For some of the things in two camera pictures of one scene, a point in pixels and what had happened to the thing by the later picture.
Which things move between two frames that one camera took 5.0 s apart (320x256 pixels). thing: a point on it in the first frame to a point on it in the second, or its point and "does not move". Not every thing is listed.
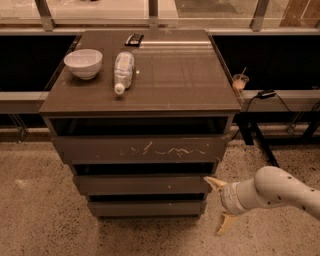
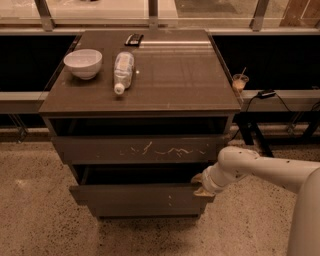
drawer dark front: [143, 184] to [141, 196]
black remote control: [134, 40] does not move
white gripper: [229, 198] to [207, 182]
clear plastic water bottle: [123, 71] does not move
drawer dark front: [149, 208] does not move
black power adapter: [266, 93] does not move
